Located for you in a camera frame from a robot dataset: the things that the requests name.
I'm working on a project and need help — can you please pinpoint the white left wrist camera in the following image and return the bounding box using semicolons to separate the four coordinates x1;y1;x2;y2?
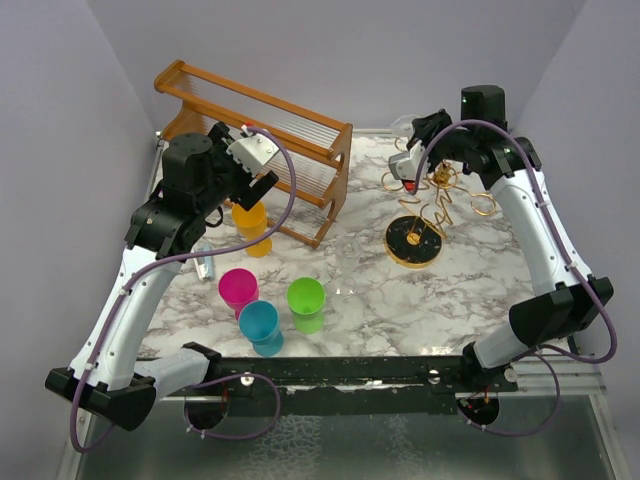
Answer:
226;134;280;177

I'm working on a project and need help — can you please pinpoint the blue plastic wine glass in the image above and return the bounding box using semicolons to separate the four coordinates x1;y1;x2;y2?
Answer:
238;300;284;357

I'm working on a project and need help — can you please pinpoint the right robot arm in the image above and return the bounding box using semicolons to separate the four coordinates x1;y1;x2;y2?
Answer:
392;85;614;391

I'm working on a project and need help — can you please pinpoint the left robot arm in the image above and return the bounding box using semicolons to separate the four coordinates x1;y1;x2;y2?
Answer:
45;122;279;431

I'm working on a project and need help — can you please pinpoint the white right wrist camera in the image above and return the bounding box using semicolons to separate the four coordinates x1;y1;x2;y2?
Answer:
388;151;421;182

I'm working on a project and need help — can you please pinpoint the wooden two-tier shelf rack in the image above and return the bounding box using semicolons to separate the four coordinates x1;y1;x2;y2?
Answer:
153;59;353;250

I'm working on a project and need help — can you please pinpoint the yellow plastic wine glass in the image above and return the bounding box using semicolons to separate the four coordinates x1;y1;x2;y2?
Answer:
231;202;272;258

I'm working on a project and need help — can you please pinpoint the clear wine glass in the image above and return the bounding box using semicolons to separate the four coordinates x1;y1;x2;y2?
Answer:
390;115;417;138
331;236;362;297

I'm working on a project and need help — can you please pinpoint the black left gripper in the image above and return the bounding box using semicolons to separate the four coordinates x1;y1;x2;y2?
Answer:
197;123;278;215

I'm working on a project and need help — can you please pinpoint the green plastic wine glass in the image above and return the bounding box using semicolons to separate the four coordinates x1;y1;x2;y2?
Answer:
286;277;326;334

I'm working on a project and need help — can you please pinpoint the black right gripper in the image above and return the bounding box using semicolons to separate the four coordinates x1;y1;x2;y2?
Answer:
405;109;475;174

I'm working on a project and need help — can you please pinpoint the pink plastic wine glass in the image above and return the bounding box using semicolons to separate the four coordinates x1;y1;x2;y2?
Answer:
218;268;259;319

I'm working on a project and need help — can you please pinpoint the gold wire wine glass rack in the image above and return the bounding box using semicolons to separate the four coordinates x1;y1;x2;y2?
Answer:
384;160;497;269

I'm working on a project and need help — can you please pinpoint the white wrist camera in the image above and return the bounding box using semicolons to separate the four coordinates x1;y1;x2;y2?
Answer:
226;134;280;177
388;151;421;182

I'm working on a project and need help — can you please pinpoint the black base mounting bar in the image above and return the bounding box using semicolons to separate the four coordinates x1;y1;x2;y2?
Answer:
169;356;517;417

